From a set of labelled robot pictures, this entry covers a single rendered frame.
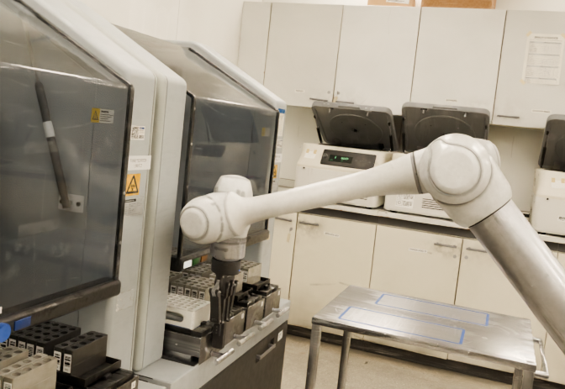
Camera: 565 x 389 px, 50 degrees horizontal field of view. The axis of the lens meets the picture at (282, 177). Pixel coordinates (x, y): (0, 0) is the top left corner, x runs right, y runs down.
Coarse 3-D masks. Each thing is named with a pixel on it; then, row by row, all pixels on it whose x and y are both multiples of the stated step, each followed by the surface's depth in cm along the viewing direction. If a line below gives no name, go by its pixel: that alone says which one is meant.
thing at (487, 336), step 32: (352, 288) 211; (320, 320) 174; (352, 320) 175; (384, 320) 178; (416, 320) 182; (448, 320) 185; (480, 320) 189; (512, 320) 193; (448, 352) 162; (480, 352) 159; (512, 352) 162; (544, 352) 177; (512, 384) 198
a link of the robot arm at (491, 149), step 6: (474, 138) 137; (486, 144) 133; (492, 144) 134; (420, 150) 140; (492, 150) 133; (414, 156) 139; (420, 156) 138; (492, 156) 132; (498, 156) 134; (498, 162) 133; (420, 180) 137; (420, 186) 138; (426, 192) 140
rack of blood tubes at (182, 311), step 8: (168, 296) 165; (176, 296) 165; (184, 296) 166; (168, 304) 158; (176, 304) 158; (184, 304) 159; (192, 304) 161; (200, 304) 160; (208, 304) 161; (168, 312) 168; (176, 312) 156; (184, 312) 155; (192, 312) 154; (200, 312) 158; (208, 312) 162; (168, 320) 157; (176, 320) 163; (184, 320) 155; (192, 320) 155; (200, 320) 158; (192, 328) 155
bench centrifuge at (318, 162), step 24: (336, 120) 408; (360, 120) 400; (384, 120) 392; (312, 144) 396; (336, 144) 435; (360, 144) 426; (384, 144) 418; (312, 168) 388; (336, 168) 382; (360, 168) 377
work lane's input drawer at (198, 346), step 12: (168, 324) 156; (204, 324) 159; (168, 336) 155; (180, 336) 154; (192, 336) 153; (204, 336) 154; (168, 348) 155; (180, 348) 154; (192, 348) 153; (204, 348) 154; (204, 360) 155; (216, 360) 153
